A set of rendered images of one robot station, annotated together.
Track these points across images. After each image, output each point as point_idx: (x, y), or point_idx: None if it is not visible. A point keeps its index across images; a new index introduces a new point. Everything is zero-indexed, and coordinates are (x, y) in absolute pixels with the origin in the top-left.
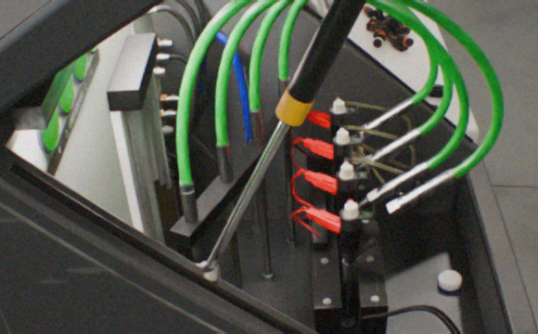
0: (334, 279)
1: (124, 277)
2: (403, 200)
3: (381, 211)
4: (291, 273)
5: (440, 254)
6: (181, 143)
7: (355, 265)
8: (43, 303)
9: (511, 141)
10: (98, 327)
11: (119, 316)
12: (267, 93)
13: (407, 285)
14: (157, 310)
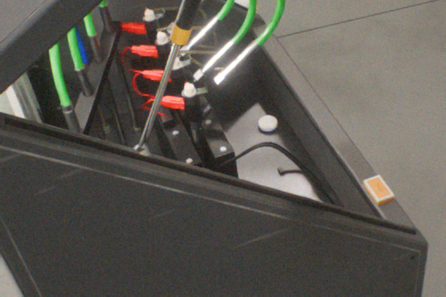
0: (188, 144)
1: (96, 169)
2: (225, 72)
3: None
4: None
5: (253, 106)
6: (57, 76)
7: (201, 129)
8: (39, 209)
9: None
10: (80, 212)
11: (94, 198)
12: None
13: (236, 135)
14: (119, 185)
